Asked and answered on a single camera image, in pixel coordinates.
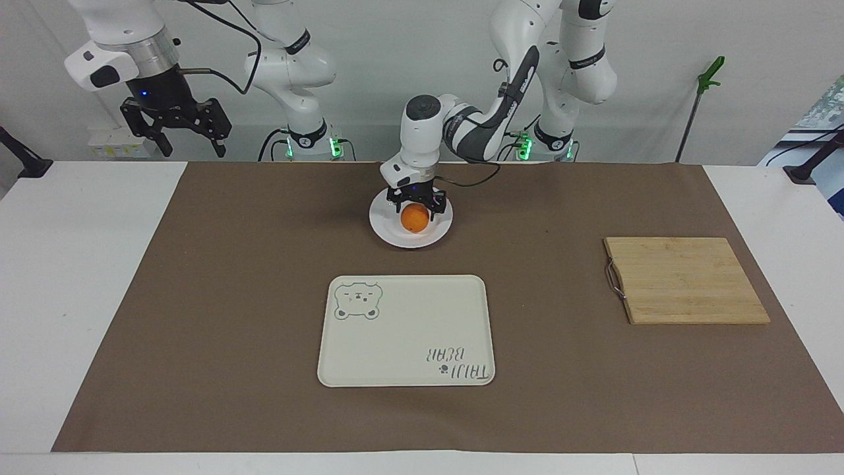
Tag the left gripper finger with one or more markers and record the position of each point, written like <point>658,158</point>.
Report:
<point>394,200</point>
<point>438,203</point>

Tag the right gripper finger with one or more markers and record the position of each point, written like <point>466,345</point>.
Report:
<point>219,128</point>
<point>153,135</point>

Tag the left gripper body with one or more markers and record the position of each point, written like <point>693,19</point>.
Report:
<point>414,192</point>

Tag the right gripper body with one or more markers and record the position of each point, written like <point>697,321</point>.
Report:
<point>158,95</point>

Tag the orange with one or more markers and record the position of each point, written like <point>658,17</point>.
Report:
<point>415,219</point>

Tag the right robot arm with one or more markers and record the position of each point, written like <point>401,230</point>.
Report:
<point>290,66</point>

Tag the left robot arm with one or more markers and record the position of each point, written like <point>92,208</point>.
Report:
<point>580,66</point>

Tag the white round plate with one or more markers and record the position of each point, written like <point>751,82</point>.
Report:
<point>409,239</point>

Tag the white power strip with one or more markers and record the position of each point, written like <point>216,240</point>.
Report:
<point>119,146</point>

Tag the cream tray with bear print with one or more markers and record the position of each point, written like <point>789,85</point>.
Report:
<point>409,330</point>

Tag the black stand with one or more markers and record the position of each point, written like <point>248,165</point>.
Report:
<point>808,168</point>
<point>26,165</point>

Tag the bamboo cutting board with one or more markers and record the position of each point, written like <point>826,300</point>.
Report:
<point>686,280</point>

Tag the metal rod with green clamp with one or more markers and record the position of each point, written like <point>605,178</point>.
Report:
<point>709,76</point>

